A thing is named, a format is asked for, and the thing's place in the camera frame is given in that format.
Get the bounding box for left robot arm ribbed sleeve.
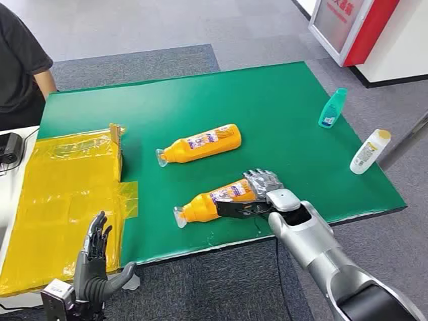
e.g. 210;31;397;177
68;279;111;321

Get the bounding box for thin black device cable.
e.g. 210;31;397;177
22;128;40;147

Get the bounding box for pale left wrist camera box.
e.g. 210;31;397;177
40;279;77;321

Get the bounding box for yellow plastic wrapped cardboard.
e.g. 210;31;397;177
0;123;139;298

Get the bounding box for white cabinet with black base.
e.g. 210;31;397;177
349;0;428;88

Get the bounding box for person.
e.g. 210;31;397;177
0;3;58;132

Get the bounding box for black desk device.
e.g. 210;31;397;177
0;132;25;166

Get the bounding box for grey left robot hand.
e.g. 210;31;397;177
72;211;137;292

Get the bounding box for white bottle with yellow cap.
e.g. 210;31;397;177
349;128;392;175

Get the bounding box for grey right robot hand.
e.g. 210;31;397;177
216;168;284;221

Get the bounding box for orange bottle with clear cap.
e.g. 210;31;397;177
173;178;258;229
155;123;242;169

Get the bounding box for teal plastic bottle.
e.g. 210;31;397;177
318;88;348;130

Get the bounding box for red and white sign stand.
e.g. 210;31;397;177
308;0;400;68

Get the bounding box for grey metal bar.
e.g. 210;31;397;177
379;110;428;171

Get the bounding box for clear plastic scrap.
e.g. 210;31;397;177
122;274;140;292

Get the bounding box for black cable below right arm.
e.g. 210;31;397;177
274;237;294;321

